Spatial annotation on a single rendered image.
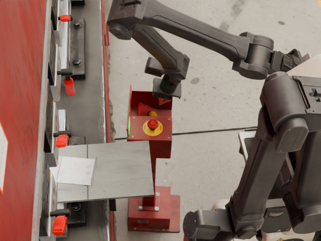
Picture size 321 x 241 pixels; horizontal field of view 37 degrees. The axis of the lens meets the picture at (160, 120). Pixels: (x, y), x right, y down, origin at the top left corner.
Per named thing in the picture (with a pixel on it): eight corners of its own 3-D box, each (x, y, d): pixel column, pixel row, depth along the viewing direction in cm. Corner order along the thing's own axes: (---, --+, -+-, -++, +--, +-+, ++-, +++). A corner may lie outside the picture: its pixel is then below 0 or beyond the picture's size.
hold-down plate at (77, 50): (85, 79, 173) (84, 73, 170) (70, 80, 172) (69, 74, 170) (85, 22, 191) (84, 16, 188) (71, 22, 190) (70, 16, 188)
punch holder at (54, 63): (60, 105, 127) (50, 61, 114) (27, 107, 127) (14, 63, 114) (61, 63, 136) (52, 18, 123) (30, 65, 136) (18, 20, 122)
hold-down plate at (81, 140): (86, 226, 139) (85, 222, 137) (68, 227, 139) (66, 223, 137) (86, 140, 157) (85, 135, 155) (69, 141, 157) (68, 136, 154)
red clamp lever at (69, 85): (76, 96, 132) (72, 72, 124) (61, 97, 132) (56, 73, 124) (76, 91, 133) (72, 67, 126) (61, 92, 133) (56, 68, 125)
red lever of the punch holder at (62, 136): (67, 140, 104) (71, 129, 113) (48, 141, 103) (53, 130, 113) (68, 148, 104) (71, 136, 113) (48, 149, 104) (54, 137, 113)
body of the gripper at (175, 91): (152, 80, 172) (158, 67, 166) (179, 86, 174) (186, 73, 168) (151, 94, 168) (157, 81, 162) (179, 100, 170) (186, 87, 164)
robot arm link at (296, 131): (317, 124, 71) (296, 70, 77) (280, 127, 70) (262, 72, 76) (260, 241, 105) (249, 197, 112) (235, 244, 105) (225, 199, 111)
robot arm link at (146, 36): (121, 28, 119) (132, -11, 121) (102, 27, 122) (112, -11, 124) (187, 86, 156) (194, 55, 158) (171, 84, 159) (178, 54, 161)
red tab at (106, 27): (109, 45, 229) (108, 34, 223) (105, 45, 229) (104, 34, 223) (108, 24, 238) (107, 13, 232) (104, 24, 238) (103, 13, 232)
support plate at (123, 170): (154, 196, 133) (154, 194, 132) (57, 203, 131) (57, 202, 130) (148, 142, 144) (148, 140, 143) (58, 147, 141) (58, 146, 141)
